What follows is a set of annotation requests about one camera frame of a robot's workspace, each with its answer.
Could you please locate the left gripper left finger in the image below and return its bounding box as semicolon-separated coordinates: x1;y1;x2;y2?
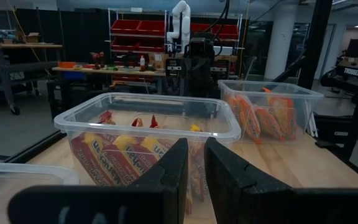
7;138;189;224

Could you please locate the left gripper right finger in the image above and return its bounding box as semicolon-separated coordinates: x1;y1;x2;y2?
203;137;358;224

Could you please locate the metal shelf with red bins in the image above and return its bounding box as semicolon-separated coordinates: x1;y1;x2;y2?
107;7;244;82

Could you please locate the wooden workbench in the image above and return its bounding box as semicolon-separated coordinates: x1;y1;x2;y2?
51;64;167;94

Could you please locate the blue storage box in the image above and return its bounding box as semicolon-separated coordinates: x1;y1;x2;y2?
62;70;85;81

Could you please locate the white round column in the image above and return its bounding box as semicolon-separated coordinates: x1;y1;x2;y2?
264;21;295;81

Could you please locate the orange tray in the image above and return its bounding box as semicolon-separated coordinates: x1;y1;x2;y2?
57;61;77;70

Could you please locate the black box under workbench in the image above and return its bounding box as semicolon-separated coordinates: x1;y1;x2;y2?
46;79;73;121

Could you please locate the clear plastic bin white label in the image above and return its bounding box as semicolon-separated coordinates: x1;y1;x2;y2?
0;161;81;224

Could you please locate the small cardboard box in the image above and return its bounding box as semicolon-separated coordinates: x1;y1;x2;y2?
22;32;41;44

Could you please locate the grey wheeled cart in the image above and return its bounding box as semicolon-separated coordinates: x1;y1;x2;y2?
0;41;64;116

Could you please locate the red cordless drill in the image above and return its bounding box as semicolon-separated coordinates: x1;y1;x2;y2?
90;50;106;70

